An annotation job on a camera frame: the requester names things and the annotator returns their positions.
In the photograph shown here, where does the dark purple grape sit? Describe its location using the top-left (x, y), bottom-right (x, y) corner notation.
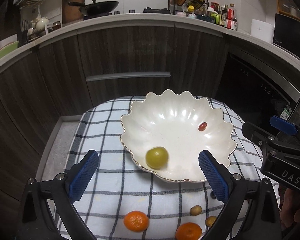
top-left (210, 191), bottom-right (216, 199)

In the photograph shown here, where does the orange mandarin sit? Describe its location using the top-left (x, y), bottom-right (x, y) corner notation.
top-left (175, 222), bottom-right (203, 240)
top-left (123, 211), bottom-right (149, 232)

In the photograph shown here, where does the person right hand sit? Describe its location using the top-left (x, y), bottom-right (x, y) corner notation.
top-left (280, 188), bottom-right (300, 230)

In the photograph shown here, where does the brown longan lower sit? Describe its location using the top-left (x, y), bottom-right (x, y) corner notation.
top-left (205, 216), bottom-right (217, 228)

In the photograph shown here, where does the brown longan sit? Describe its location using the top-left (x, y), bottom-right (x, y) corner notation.
top-left (190, 205), bottom-right (203, 216)
top-left (205, 216), bottom-right (217, 228)

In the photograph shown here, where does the black built-in dishwasher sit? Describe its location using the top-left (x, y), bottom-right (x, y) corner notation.
top-left (216, 53), bottom-right (300, 135)

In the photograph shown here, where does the brown longan upper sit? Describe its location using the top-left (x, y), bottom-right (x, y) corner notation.
top-left (190, 205), bottom-right (203, 216)

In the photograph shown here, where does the black white checked cloth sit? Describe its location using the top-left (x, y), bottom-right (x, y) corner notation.
top-left (47, 95), bottom-right (282, 240)

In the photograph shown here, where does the small red cherry tomato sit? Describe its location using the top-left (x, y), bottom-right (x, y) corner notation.
top-left (198, 122), bottom-right (207, 132)

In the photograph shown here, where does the black microwave oven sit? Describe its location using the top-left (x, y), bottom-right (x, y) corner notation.
top-left (273, 14), bottom-right (300, 59)

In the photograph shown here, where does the green round fruit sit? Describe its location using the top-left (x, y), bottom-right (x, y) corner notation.
top-left (146, 147), bottom-right (169, 169)

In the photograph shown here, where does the white scalloped ceramic bowl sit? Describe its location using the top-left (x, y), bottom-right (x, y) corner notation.
top-left (120, 89), bottom-right (237, 183)

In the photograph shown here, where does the red sauce bottle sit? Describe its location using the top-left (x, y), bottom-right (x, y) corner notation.
top-left (225, 3), bottom-right (237, 30)

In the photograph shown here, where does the black gas stove grate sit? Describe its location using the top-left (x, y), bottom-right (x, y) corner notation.
top-left (143, 7), bottom-right (171, 15)

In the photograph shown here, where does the black spice rack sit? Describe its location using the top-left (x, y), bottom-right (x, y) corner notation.
top-left (168, 0), bottom-right (210, 16)

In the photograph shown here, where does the white teapot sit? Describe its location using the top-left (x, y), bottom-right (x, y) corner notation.
top-left (36, 17), bottom-right (49, 31)

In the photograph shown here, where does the wooden cutting board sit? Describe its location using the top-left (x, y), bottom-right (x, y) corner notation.
top-left (61, 0), bottom-right (86, 25)

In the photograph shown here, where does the black wok pan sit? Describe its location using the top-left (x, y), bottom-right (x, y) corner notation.
top-left (68, 1), bottom-right (119, 16)

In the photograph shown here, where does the silver drawer handle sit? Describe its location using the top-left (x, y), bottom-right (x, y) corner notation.
top-left (86, 72), bottom-right (171, 82)

